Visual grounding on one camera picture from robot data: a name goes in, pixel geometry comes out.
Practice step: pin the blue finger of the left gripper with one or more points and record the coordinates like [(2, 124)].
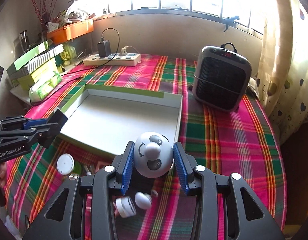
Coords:
[(34, 122), (51, 129)]

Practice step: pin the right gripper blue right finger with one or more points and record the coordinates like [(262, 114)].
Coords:
[(185, 165)]

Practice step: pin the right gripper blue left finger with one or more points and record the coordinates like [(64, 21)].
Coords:
[(124, 165)]

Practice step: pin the white round lid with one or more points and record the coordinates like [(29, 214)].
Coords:
[(65, 164)]

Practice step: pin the white ribbed cylinder jar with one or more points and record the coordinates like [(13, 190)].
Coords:
[(125, 207)]

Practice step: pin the green tissue pack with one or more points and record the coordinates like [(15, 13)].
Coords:
[(43, 87)]

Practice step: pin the shallow white green cardboard box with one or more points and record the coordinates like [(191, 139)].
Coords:
[(103, 119)]

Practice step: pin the plaid pink green tablecloth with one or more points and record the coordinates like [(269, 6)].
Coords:
[(242, 141)]

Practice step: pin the stack of green white boxes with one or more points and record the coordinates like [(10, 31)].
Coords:
[(31, 60)]

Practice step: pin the orange plastic tray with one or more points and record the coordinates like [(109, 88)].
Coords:
[(71, 31)]

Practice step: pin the grey black space heater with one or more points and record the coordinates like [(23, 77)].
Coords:
[(221, 77)]

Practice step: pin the beige power strip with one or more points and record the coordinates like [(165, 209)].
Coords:
[(131, 59)]

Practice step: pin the black charger adapter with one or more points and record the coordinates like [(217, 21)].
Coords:
[(104, 48)]

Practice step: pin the red berry branch decoration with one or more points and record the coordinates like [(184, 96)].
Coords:
[(42, 5)]

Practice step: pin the white plug in strip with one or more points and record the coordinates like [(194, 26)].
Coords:
[(124, 51)]

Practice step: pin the cream heart pattern curtain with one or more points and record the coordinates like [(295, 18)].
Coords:
[(283, 66)]

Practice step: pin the black window latch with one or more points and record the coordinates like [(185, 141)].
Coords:
[(230, 20)]

